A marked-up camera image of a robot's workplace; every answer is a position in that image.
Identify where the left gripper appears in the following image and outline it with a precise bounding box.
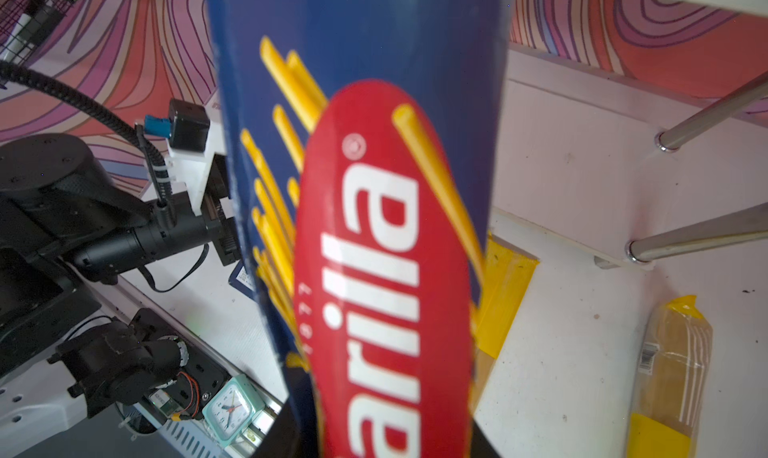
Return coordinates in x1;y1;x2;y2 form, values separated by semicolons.
65;210;240;284

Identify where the blue Barilla pasta box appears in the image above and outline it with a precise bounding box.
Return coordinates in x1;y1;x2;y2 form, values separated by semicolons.
228;260;255;299

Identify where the blue Barilla spaghetti box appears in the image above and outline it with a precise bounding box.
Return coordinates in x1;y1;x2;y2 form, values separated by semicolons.
208;0;510;457

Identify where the yellow narrow spaghetti bag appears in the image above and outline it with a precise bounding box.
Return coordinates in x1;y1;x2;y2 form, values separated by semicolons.
625;295;713;457

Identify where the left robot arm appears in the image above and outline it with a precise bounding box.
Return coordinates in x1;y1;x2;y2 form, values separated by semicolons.
1;62;240;457

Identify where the mint alarm clock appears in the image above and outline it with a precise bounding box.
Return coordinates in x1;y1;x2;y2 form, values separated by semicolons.
203;374;265;448

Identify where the black marker pen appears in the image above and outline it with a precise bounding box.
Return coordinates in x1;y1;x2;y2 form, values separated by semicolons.
1;0;46;62

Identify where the yellow clear spaghetti bag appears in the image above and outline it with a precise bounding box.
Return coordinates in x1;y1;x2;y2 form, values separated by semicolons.
470;234;539;414

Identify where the black wire basket left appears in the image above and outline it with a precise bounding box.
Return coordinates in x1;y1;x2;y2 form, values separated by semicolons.
1;0;78;64

